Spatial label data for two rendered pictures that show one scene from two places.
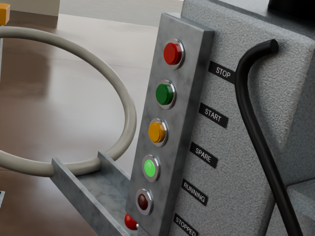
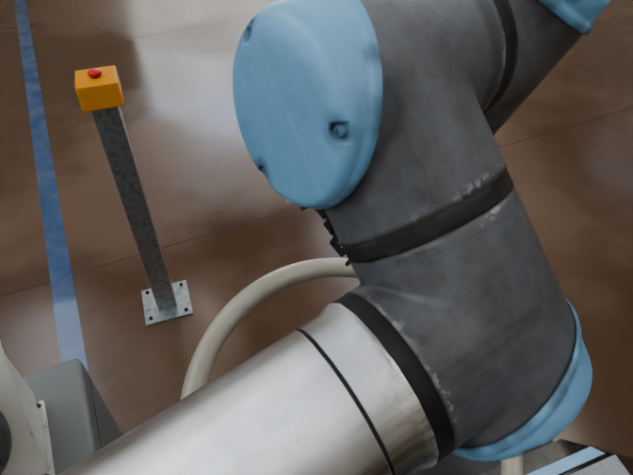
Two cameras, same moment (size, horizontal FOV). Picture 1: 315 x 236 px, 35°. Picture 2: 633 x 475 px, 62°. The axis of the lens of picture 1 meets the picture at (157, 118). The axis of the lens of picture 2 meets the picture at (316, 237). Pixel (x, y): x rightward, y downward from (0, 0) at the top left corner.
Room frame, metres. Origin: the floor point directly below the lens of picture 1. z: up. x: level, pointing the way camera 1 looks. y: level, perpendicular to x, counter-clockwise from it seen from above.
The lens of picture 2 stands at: (0.77, 0.39, 1.84)
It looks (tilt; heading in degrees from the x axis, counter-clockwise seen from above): 44 degrees down; 352
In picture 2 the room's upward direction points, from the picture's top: straight up
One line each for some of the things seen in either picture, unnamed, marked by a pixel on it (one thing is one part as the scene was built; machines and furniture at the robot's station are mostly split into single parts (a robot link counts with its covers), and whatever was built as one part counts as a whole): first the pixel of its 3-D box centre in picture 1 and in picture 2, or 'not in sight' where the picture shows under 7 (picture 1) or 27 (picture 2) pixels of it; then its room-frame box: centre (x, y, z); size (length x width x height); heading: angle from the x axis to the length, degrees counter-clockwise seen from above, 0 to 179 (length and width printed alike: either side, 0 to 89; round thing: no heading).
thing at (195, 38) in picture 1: (167, 130); not in sight; (0.58, -0.02, 1.35); 0.08 x 0.03 x 0.28; 41
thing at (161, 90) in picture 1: (164, 94); not in sight; (0.57, 0.00, 1.40); 0.03 x 0.01 x 0.03; 41
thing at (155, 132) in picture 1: (157, 132); not in sight; (0.57, 0.00, 1.35); 0.03 x 0.01 x 0.03; 41
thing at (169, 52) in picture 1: (172, 54); not in sight; (0.57, 0.00, 1.45); 0.03 x 0.01 x 0.03; 41
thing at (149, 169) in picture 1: (151, 167); not in sight; (0.57, 0.00, 1.30); 0.02 x 0.01 x 0.02; 41
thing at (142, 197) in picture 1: (144, 201); not in sight; (0.57, 0.00, 1.25); 0.02 x 0.01 x 0.02; 41
